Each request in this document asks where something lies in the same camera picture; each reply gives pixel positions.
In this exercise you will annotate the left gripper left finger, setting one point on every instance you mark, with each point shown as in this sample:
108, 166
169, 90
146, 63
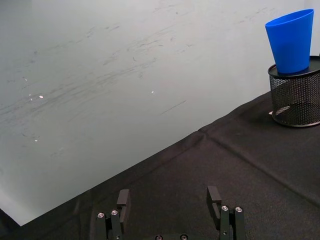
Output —
123, 202

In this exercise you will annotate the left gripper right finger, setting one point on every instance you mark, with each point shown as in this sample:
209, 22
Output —
226, 222

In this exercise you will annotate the black table cloth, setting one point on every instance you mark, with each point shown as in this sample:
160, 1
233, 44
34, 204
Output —
200, 170

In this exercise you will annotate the black mesh pen holder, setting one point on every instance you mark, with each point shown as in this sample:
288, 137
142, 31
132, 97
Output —
296, 100

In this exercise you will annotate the blue plastic cup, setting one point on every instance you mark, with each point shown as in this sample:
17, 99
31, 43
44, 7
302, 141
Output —
291, 42

